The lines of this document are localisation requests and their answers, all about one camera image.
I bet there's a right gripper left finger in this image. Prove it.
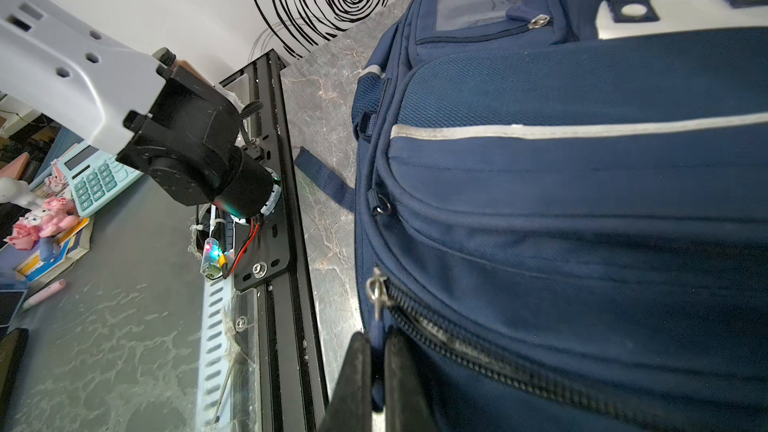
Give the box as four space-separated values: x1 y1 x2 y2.
318 332 373 432

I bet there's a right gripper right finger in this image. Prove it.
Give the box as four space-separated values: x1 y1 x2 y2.
384 331 438 432

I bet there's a navy blue student backpack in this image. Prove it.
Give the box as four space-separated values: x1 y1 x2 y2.
295 0 767 431

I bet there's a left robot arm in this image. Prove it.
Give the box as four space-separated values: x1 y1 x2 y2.
1 0 281 219

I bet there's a pink pen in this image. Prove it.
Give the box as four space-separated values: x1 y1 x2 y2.
22 279 67 311

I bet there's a mint green calculator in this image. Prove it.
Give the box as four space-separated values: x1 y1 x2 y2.
57 142 142 217

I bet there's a pink plush toy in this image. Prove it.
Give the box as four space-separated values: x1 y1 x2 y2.
4 197 80 251

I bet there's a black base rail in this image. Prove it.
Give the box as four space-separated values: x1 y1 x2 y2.
223 50 328 431

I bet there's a white slotted cable duct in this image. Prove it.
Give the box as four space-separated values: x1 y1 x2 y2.
194 278 235 431

